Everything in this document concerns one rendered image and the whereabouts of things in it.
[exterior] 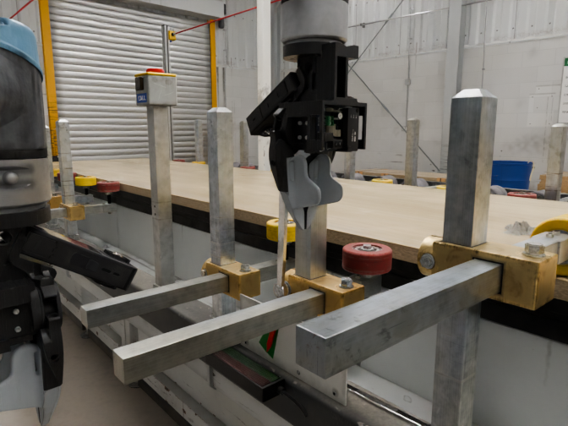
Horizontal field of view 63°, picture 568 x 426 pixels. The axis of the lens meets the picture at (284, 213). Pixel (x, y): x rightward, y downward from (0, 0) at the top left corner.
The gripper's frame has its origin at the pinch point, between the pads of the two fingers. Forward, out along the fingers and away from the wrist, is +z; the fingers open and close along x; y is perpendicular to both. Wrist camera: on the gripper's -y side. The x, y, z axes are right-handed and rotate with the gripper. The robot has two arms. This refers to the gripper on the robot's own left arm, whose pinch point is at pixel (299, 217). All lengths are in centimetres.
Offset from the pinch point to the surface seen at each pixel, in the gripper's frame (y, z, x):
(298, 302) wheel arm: -3.5, 12.8, 3.2
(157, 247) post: -60, 17, 8
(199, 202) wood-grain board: -72, 9, 27
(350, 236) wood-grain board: -16.2, 9.3, 27.6
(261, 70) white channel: -143, -39, 102
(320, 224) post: -7.4, 3.4, 11.0
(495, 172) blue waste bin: -228, 39, 531
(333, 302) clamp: -1.8, 13.6, 8.3
